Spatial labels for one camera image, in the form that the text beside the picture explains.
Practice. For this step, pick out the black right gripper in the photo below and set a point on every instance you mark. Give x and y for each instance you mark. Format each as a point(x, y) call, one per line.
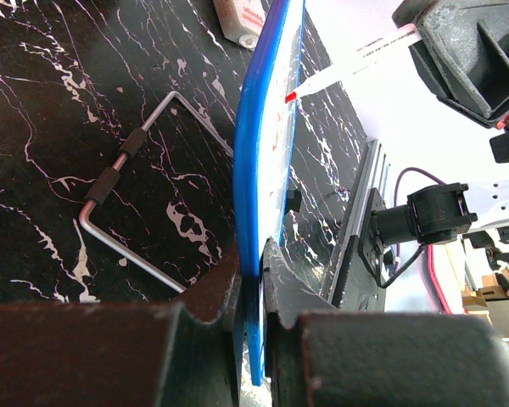
point(463, 59)

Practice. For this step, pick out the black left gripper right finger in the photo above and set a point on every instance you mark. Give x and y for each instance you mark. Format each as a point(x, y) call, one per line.
point(317, 355)

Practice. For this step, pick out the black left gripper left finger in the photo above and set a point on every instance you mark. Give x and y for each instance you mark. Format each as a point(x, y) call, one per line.
point(183, 352)

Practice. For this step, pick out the red capped whiteboard marker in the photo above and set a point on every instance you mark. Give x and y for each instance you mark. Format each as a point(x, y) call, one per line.
point(361, 59)

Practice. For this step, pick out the white whiteboard blue frame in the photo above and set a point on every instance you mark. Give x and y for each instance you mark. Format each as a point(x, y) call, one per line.
point(262, 153)

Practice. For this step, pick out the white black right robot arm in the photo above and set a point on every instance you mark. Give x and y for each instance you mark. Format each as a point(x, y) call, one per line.
point(438, 214)

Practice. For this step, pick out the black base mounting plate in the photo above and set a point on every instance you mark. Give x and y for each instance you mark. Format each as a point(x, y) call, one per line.
point(356, 283)

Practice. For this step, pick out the metal wire whiteboard stand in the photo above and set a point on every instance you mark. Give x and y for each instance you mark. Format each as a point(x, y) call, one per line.
point(164, 204)

